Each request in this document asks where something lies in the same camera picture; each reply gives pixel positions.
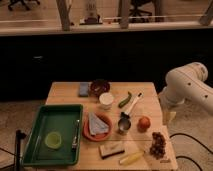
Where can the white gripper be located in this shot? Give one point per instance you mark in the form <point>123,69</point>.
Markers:
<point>166,104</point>

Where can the red orange apple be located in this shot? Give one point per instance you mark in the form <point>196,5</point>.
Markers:
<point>143,124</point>

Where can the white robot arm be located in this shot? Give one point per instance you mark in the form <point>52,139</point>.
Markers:
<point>185,82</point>

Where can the white paper cup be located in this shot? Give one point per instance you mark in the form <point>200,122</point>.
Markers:
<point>106,100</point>

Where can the green small cup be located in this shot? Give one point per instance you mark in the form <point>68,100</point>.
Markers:
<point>53,140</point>

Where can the brown grape bunch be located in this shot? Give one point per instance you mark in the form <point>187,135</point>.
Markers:
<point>157,148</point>

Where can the green cucumber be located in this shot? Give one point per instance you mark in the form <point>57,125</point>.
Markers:
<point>125,101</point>

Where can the wooden table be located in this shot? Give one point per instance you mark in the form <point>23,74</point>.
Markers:
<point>134,140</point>

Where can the wooden block brush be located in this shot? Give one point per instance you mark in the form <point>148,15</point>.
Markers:
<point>111,149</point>

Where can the grey folded cloth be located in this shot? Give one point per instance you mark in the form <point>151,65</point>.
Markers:
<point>96,125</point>

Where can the dark brown bowl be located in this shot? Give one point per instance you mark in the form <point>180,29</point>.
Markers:
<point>98,87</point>

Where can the orange plate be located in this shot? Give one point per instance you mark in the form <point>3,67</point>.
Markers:
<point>98,137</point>

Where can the blue sponge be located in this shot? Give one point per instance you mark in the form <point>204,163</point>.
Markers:
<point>83,89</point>

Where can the metal fork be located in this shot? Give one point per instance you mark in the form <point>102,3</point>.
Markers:
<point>75,138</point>

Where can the green plastic tray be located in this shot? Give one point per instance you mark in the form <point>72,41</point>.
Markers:
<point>54,118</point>

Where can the black office chair right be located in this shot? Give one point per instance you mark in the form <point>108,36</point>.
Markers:
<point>138,15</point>

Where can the black office chair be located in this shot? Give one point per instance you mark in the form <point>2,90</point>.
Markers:
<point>13,2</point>
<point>138,15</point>

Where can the black tripod stand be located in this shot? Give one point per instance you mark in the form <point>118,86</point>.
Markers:
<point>19,136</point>

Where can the black office chair left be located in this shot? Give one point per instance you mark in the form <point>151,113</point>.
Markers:
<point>13,2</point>

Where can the steel measuring cup white handle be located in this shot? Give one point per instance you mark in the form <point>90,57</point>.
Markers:
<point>124,123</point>

